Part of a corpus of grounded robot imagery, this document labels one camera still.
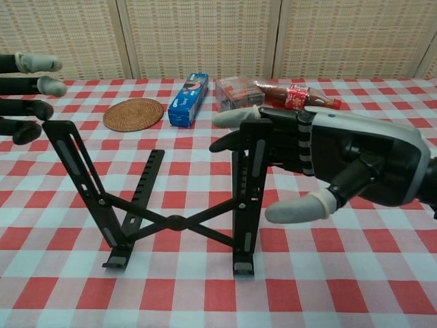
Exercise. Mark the clear plastic box red contents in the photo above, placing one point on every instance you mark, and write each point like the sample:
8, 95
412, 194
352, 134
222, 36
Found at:
235, 94

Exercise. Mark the bamboo folding screen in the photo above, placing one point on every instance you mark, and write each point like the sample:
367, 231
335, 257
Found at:
205, 34

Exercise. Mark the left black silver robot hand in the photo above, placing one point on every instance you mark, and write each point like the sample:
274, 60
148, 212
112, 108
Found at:
17, 109

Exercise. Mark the blue Oreo cookie box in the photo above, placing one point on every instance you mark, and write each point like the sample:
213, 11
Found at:
186, 106

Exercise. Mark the red white checkered tablecloth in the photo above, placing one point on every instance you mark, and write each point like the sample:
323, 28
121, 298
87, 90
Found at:
341, 273

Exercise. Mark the round brown rattan coaster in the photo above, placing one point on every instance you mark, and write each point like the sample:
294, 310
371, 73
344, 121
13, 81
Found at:
133, 114

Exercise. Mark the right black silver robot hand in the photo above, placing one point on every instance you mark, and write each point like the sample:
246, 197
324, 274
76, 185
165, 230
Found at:
341, 147

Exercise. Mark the black folding stand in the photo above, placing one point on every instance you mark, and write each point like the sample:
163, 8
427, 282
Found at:
175, 222

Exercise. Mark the cola bottle with red label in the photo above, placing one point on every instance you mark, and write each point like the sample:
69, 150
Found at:
293, 95

